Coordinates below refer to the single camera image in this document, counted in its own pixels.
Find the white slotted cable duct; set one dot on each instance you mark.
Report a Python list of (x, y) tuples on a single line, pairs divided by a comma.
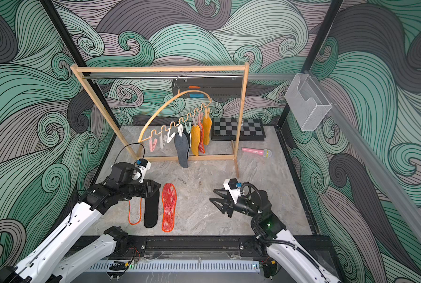
[(200, 265)]

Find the black wall tool shelf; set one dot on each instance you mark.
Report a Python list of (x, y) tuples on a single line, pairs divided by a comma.
[(215, 86)]

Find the grey insole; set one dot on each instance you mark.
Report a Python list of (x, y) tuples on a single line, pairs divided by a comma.
[(182, 149)]

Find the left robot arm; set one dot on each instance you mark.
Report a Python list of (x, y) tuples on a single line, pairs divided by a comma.
[(48, 263)]

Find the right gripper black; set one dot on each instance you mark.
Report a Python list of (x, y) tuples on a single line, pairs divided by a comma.
[(228, 203)]

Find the wooden clothes rack frame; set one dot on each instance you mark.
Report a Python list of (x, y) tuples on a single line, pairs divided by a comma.
[(83, 79)]

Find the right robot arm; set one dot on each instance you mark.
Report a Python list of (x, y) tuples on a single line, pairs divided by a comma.
[(272, 235)]

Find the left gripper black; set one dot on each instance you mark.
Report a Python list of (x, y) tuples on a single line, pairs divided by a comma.
[(147, 184)]

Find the orange yellow insole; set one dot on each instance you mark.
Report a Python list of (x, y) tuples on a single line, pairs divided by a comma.
[(207, 125), (195, 139)]

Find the pink toy microphone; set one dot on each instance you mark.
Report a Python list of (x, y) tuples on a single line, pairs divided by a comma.
[(266, 153)]

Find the black insole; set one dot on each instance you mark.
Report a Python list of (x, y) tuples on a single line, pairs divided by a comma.
[(151, 210)]

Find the red patterned insole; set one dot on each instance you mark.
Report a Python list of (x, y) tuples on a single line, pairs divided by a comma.
[(201, 141), (135, 211), (169, 201)]

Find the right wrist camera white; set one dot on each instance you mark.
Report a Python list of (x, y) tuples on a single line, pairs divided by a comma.
[(234, 188)]

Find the clear plastic wall bin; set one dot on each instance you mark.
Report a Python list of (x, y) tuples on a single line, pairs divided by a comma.
[(307, 101)]

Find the red patterned insole front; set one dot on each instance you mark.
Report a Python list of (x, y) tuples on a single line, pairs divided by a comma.
[(135, 211)]

